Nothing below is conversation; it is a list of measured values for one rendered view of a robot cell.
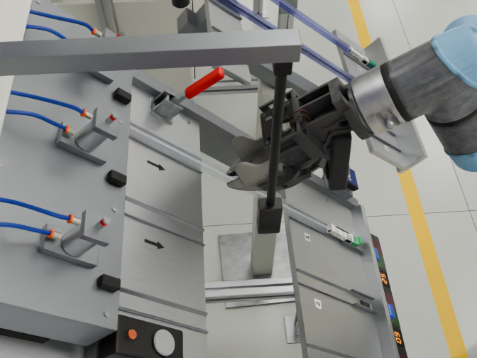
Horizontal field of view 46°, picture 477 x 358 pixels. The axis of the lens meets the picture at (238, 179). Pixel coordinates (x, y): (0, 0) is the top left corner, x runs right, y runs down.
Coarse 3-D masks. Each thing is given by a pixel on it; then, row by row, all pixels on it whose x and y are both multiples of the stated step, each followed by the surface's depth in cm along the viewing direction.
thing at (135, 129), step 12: (132, 120) 68; (132, 132) 68; (144, 132) 68; (156, 144) 70; (168, 144) 71; (180, 156) 72; (192, 156) 73; (204, 168) 75; (216, 168) 76; (228, 180) 77; (252, 192) 80; (264, 192) 81; (288, 204) 85; (300, 216) 86; (312, 216) 88; (324, 228) 90
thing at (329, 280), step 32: (288, 192) 89; (320, 192) 96; (288, 224) 85; (352, 224) 100; (320, 256) 87; (352, 256) 94; (320, 288) 83; (352, 288) 89; (320, 320) 79; (352, 320) 85; (320, 352) 75; (352, 352) 81
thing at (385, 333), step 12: (360, 216) 100; (360, 228) 99; (372, 252) 95; (372, 264) 94; (372, 276) 93; (372, 288) 92; (372, 300) 91; (384, 300) 90; (384, 312) 89; (384, 324) 88; (384, 336) 87; (384, 348) 87; (396, 348) 86
